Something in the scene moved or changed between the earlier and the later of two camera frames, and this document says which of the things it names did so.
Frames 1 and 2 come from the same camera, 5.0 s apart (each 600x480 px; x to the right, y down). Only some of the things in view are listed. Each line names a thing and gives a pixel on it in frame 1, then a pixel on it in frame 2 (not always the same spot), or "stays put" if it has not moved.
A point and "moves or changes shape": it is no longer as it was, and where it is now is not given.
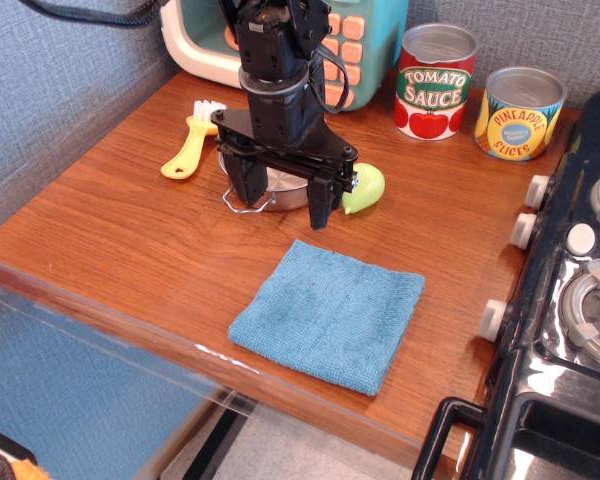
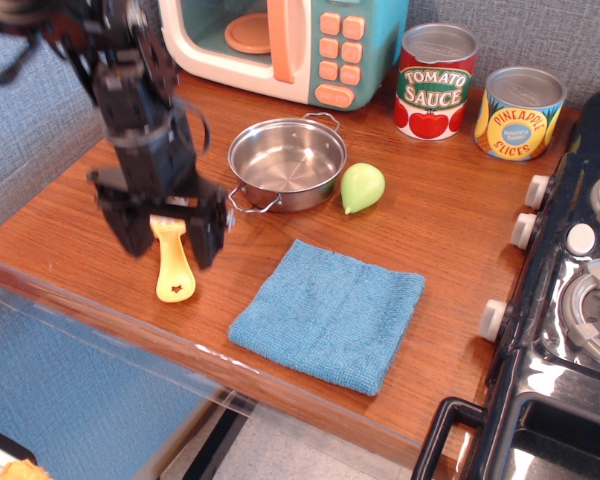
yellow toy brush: (201, 124) moves or changes shape
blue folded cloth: (328, 316) stays put
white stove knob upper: (536, 192) stays put
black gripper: (285, 123) to (156, 142)
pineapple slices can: (519, 114) stays put
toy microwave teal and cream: (360, 58) stays put
